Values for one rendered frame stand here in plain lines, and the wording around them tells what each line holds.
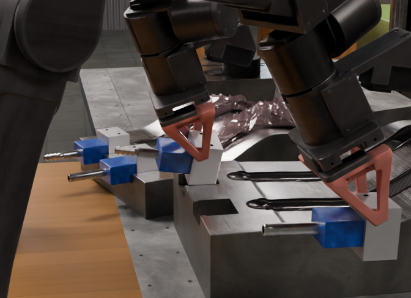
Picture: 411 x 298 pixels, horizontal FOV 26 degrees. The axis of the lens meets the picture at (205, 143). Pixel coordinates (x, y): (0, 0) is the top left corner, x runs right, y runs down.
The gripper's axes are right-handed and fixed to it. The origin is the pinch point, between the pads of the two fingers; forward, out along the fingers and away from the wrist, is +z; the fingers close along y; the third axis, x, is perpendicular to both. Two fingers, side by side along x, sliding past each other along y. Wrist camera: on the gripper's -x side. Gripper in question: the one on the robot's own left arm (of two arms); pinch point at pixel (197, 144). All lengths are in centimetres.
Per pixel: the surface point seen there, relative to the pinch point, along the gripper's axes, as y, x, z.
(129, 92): 87, 10, 29
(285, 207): -10.3, -7.2, 6.7
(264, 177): 0.8, -6.8, 8.7
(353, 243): -30.1, -10.6, -0.5
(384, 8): 251, -98, 110
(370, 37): 222, -82, 106
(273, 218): -15.4, -5.1, 3.9
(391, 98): 29.2, -33.3, 21.2
